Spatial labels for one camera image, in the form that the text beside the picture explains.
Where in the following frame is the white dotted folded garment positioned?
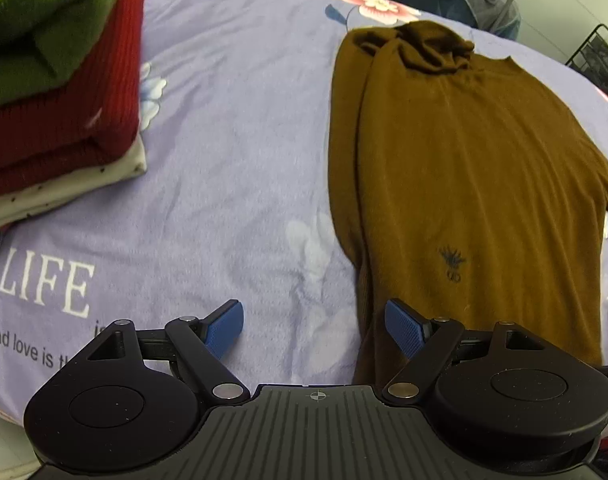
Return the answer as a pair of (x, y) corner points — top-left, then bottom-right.
(0, 135), (149, 239)

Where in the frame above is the black wire rack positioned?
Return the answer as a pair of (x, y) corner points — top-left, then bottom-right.
(566, 24), (608, 107)

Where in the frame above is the green folded garment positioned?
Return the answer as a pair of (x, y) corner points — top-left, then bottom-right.
(0, 0), (131, 112)

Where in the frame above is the metal pole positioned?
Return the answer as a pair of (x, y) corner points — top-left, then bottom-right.
(498, 0), (523, 28)

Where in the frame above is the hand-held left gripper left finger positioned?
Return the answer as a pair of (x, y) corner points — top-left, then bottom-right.
(86, 299), (251, 403)

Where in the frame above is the brown sweater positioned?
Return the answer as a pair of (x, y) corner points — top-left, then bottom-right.
(327, 20), (608, 387)

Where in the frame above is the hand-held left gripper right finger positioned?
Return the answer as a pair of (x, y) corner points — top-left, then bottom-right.
(381, 298), (550, 404)

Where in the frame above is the purple floral bed sheet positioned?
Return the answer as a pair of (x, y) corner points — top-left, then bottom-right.
(0, 0), (608, 411)

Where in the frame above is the red folded knit sweater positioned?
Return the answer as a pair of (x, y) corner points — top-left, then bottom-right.
(0, 0), (148, 201)

